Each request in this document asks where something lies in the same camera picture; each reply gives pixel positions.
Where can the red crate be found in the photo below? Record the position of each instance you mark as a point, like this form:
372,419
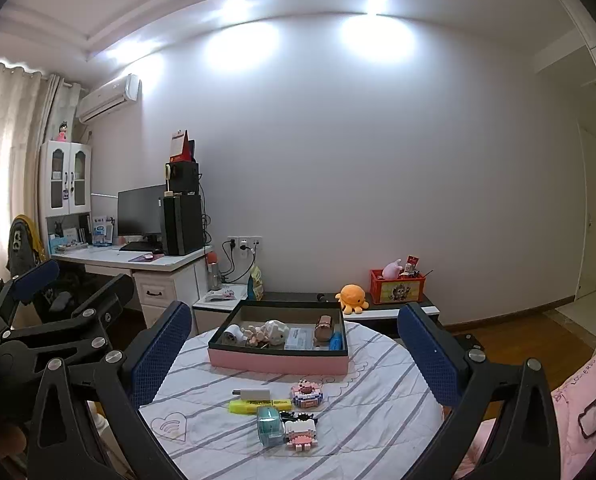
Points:
398,290

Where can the pink white block toy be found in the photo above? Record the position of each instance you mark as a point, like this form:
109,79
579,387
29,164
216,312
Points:
300,435

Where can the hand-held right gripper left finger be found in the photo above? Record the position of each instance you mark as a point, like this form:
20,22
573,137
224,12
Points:
162,355

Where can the beige curtain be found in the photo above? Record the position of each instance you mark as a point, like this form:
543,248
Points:
7,160

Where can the low black white cabinet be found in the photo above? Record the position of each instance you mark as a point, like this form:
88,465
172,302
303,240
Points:
378,312

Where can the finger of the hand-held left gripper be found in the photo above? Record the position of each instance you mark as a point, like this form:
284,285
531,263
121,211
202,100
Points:
37,277
102,300

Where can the black monitor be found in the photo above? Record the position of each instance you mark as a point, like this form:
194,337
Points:
140,212

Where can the black speaker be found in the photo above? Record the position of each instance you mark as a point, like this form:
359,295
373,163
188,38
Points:
185,177

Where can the white nightstand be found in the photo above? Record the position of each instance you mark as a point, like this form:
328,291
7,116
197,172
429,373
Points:
217,310

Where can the blue white box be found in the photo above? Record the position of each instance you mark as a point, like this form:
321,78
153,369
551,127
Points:
102,232

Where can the pink storage box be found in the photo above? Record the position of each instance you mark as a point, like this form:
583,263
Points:
278,362

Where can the striped white tablecloth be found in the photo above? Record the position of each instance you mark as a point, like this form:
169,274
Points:
368,410

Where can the pink plush toy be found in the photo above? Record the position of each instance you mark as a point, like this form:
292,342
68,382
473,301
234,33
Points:
392,269

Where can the black keyboard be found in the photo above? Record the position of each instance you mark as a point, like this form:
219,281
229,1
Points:
140,247

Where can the black studded strip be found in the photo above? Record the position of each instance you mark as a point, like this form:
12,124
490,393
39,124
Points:
298,416

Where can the white plug-in device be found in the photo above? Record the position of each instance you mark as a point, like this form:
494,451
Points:
233,335

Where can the yellow highlighter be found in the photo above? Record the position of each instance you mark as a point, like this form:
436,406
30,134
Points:
258,406

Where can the white air conditioner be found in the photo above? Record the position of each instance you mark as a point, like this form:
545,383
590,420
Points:
107,97

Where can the red card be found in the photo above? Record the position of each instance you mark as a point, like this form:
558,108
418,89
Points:
412,263

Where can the teal correction tape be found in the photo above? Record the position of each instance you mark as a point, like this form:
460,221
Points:
270,427

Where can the white plush toy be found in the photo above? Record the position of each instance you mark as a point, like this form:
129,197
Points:
277,331

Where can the yellow grey jacket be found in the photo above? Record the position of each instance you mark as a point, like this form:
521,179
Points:
25,240

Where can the small yellow desk fan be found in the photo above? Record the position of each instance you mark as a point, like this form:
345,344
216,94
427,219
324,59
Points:
168,172

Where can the white door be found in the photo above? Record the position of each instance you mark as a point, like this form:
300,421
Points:
590,210

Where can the white glass door cabinet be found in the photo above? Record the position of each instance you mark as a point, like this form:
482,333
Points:
65,180

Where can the white bedpost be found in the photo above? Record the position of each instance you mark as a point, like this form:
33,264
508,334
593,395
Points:
99,422

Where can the white wall socket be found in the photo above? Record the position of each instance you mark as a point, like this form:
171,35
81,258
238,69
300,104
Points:
245,244

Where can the red white desk calendar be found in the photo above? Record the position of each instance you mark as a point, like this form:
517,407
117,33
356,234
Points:
180,147

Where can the orange capped bottle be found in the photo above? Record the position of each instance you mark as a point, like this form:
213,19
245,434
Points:
213,272

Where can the pink doll figurine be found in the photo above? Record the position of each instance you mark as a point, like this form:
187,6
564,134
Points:
61,132

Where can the white medicine box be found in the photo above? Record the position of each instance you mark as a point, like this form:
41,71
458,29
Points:
298,339

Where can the purple mouse pad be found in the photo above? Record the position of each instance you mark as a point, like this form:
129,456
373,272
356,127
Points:
147,258

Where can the snack bag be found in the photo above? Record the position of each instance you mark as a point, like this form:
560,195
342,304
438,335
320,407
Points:
256,285

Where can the white desk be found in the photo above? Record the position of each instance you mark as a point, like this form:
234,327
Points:
162,285

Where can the orange octopus plush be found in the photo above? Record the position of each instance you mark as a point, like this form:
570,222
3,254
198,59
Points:
353,300

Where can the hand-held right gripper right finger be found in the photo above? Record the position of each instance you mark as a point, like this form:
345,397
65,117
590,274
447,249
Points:
428,355

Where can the black computer tower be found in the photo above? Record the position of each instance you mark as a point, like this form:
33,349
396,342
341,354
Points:
182,225

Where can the pig doll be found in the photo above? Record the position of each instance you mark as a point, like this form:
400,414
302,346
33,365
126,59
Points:
254,336

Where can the stack of books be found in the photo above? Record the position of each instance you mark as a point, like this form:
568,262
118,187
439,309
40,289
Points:
70,245

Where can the person's left hand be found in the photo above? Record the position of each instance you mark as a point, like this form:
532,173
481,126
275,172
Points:
5,440

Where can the black office chair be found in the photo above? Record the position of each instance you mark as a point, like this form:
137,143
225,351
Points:
60,302

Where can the clear rose gold bottle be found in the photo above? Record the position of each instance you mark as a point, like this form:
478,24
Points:
324,330

